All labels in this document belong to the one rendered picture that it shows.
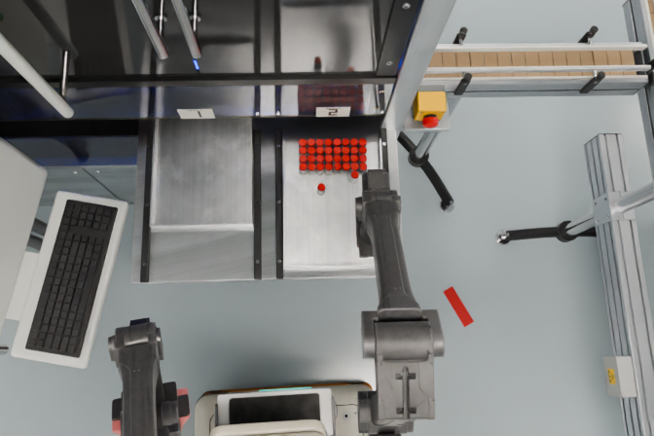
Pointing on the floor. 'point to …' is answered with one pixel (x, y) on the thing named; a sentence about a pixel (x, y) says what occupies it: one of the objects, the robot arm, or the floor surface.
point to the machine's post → (427, 28)
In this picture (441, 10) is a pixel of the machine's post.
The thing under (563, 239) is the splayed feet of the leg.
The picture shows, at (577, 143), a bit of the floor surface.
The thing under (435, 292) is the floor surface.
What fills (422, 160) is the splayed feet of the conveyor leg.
